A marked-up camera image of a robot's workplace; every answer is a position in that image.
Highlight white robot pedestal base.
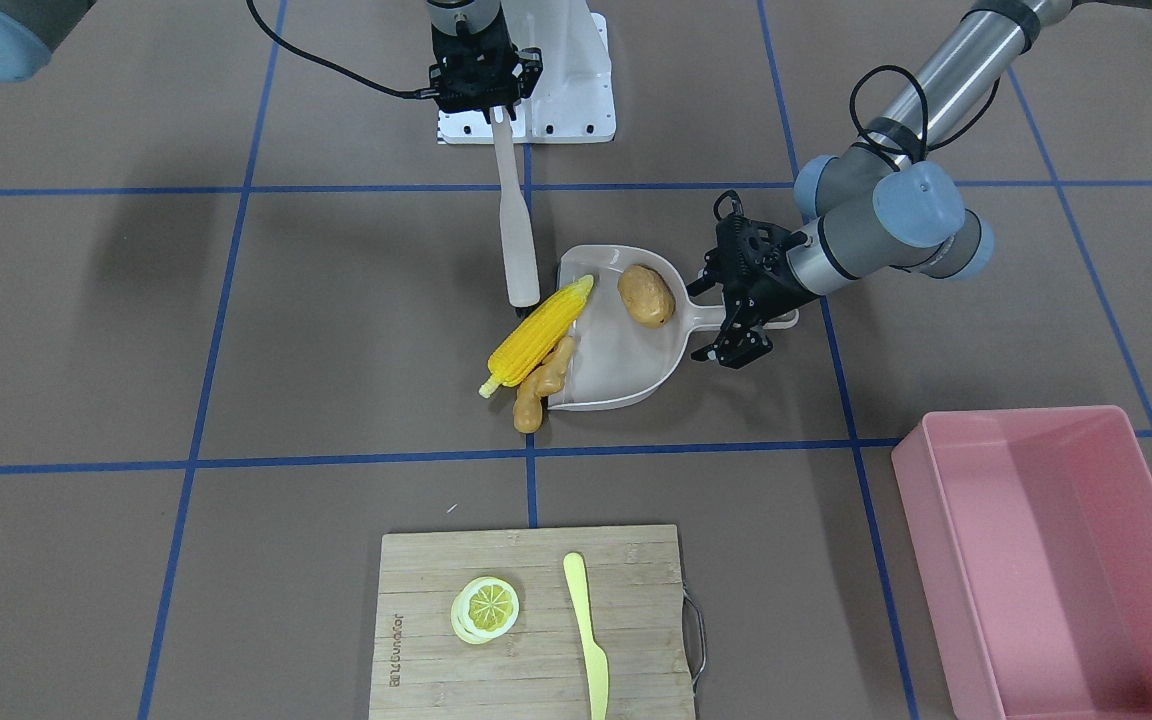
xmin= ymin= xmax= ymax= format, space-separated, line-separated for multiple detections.
xmin=435 ymin=1 xmax=617 ymax=145

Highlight pink plastic bin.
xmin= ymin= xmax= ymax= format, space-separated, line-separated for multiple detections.
xmin=890 ymin=406 xmax=1152 ymax=719

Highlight yellow plastic knife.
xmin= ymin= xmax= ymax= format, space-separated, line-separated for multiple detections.
xmin=563 ymin=552 xmax=611 ymax=719

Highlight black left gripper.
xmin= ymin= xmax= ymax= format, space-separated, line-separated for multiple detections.
xmin=690 ymin=190 xmax=820 ymax=370

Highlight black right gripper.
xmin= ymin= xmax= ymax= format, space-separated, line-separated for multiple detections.
xmin=429 ymin=28 xmax=543 ymax=120

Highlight beige hand brush black bristles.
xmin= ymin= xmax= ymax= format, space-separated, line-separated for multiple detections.
xmin=490 ymin=108 xmax=540 ymax=309

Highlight tan toy ginger root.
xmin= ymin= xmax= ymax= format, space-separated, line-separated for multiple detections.
xmin=513 ymin=336 xmax=577 ymax=434

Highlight yellow toy corn cob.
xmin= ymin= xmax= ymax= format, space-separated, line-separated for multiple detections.
xmin=477 ymin=274 xmax=596 ymax=397

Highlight wooden cutting board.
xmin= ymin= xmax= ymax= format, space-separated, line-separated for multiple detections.
xmin=367 ymin=524 xmax=696 ymax=719

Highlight brown toy potato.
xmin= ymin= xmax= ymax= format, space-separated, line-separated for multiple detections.
xmin=617 ymin=264 xmax=675 ymax=328

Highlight yellow lemon slice toy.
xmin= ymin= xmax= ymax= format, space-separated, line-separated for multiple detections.
xmin=450 ymin=577 xmax=521 ymax=644

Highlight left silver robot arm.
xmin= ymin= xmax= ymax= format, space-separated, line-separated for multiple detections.
xmin=685 ymin=1 xmax=1075 ymax=369

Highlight beige plastic dustpan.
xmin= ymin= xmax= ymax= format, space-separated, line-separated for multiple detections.
xmin=546 ymin=244 xmax=799 ymax=412

